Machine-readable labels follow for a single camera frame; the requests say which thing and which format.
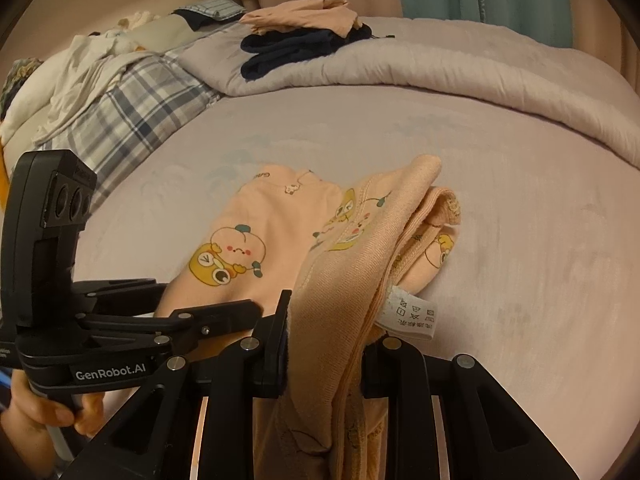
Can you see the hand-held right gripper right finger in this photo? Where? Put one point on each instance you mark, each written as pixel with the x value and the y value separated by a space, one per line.
pixel 385 365

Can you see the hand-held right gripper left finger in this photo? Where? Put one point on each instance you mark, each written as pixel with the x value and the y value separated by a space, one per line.
pixel 275 345

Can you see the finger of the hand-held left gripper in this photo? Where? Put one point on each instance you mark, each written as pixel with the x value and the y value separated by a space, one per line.
pixel 225 312
pixel 130 294

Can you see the peach cartoon print shirt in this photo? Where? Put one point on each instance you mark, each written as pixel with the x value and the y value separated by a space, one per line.
pixel 240 240

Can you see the person's left forearm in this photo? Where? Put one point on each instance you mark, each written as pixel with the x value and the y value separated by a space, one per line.
pixel 20 445

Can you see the person's left hand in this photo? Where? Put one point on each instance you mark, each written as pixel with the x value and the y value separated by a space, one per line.
pixel 35 407

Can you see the dark patterned blanket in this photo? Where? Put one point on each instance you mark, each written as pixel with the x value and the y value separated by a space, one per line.
pixel 17 85

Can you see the plaid bedding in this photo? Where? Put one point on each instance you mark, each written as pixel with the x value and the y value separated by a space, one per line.
pixel 135 105

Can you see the white crumpled cloth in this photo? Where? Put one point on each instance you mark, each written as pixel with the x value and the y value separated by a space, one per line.
pixel 75 75

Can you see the beige pillow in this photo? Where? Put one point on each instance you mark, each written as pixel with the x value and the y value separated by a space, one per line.
pixel 165 32

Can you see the white plush toy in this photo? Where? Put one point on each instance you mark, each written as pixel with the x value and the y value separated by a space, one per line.
pixel 135 19

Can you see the folded navy garment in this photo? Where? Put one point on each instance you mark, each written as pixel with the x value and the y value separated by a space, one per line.
pixel 285 52

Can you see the black folded cloth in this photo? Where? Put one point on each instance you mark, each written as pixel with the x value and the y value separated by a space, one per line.
pixel 197 21

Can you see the striped folded cloth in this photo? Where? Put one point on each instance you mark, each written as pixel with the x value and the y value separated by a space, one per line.
pixel 215 7

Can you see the grey quilt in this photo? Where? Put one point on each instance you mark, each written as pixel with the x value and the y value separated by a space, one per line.
pixel 450 70

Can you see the folded peach garment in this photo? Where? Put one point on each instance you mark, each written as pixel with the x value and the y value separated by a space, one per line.
pixel 300 15

